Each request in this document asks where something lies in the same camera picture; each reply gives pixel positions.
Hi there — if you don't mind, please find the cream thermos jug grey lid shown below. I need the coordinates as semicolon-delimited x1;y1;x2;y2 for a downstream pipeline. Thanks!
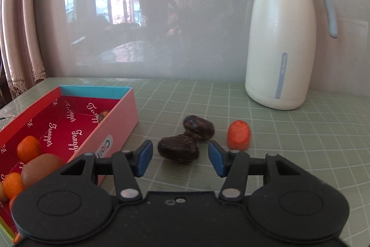
245;0;338;111

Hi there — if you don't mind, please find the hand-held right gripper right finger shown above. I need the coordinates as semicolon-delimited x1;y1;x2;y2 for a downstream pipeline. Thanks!
208;140;301;203

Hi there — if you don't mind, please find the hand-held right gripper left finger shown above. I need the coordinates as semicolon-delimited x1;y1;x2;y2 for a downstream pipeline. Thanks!
60;140;154;203

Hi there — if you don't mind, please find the beige lace curtain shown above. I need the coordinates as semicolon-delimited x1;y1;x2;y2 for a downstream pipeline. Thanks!
0;0;48;104

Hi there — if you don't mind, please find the pink cardboard box red inside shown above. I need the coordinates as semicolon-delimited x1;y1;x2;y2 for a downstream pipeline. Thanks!
0;85;138;244

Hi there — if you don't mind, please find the dark brown round fruit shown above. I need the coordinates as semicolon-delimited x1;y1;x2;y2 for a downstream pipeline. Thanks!
183;115;216;141
157;134;200;164

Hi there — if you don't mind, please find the orange carrot piece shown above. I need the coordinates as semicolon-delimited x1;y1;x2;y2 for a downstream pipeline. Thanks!
227;120;251;150

